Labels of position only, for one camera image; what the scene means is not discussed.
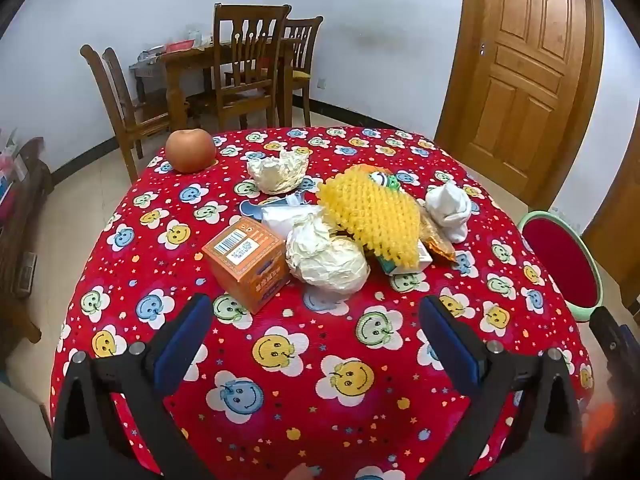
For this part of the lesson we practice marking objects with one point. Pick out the orange cardboard box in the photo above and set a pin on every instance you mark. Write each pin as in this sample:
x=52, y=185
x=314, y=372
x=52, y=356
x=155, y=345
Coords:
x=245, y=265

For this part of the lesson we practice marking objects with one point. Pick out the yellow seat cushion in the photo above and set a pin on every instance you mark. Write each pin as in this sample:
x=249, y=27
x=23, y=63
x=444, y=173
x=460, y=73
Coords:
x=301, y=75

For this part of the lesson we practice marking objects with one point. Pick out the orange blurred object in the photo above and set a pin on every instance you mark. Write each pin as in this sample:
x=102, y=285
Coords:
x=600, y=425

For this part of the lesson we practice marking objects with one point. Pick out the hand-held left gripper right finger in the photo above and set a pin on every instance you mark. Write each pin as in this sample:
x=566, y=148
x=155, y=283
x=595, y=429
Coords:
x=450, y=350

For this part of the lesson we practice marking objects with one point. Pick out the wooden slat-back chair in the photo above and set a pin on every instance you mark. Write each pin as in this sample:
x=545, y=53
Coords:
x=245, y=35
x=107, y=95
x=302, y=40
x=117, y=80

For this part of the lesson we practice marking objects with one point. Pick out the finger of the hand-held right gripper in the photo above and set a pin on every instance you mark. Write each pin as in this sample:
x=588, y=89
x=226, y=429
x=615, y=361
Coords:
x=607, y=335

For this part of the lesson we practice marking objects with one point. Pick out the grey small table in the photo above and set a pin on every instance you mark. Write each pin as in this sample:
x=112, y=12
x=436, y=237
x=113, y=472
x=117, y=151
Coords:
x=147, y=67

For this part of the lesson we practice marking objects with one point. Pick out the orange snack wrapper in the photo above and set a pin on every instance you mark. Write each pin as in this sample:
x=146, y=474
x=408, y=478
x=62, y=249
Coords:
x=437, y=245

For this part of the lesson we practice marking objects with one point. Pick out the white plastic bag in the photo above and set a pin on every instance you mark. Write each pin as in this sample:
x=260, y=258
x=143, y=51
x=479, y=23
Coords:
x=280, y=217

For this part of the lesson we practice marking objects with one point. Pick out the white crumpled cloth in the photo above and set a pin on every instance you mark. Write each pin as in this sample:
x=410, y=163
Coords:
x=450, y=210

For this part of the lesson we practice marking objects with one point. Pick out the red smiley flower tablecloth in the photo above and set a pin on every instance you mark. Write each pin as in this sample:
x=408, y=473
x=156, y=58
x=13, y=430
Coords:
x=310, y=385

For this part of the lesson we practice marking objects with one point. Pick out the metal bowl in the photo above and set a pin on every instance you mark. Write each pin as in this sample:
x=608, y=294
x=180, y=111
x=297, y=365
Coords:
x=152, y=52

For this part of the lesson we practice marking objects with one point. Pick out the red stool with green rim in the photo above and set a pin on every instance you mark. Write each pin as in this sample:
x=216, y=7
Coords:
x=560, y=255

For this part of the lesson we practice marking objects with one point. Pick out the red apple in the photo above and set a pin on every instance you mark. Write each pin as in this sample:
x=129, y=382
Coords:
x=190, y=152

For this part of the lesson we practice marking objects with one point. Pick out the large paper ball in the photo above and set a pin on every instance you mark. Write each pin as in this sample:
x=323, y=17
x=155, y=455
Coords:
x=325, y=260

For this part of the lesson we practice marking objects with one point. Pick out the colourful packets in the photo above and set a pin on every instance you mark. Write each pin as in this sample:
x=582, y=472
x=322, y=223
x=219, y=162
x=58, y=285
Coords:
x=10, y=170

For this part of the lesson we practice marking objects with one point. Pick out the wooden dining table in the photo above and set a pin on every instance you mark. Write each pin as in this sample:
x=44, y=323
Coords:
x=175, y=85

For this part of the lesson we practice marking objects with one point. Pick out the red flat dish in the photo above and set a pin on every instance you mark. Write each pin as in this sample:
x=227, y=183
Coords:
x=179, y=47

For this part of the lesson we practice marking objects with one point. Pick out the wooden panel door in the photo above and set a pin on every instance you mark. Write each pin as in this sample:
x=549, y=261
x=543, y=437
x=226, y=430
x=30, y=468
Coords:
x=525, y=85
x=620, y=210

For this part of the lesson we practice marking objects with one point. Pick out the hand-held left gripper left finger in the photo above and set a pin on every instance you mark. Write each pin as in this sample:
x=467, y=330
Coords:
x=182, y=345

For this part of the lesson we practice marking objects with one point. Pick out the clear container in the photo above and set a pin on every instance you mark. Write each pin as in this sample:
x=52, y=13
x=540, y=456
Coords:
x=194, y=35

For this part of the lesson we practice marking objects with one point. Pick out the teal white small carton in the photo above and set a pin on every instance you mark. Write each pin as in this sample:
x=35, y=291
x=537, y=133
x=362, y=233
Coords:
x=405, y=262

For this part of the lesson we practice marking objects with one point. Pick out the yellow foam fruit net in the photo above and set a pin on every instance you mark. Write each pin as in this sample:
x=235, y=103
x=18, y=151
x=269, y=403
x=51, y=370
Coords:
x=370, y=215

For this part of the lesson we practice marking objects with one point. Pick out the dark wooden cabinet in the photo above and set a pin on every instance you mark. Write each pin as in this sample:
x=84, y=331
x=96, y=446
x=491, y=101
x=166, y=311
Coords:
x=25, y=240

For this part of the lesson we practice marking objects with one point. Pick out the small crumpled paper ball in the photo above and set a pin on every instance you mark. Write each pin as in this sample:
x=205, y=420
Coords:
x=277, y=172

